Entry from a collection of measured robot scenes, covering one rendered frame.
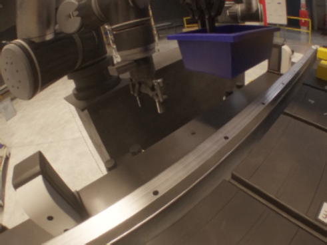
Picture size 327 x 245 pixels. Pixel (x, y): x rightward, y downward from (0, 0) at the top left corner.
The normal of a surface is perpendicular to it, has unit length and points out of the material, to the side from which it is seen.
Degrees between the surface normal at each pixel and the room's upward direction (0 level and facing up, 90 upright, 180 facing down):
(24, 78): 92
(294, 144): 0
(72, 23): 90
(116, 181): 0
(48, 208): 83
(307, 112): 0
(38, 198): 54
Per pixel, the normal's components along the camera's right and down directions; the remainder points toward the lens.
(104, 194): -0.18, -0.82
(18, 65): -0.14, 0.54
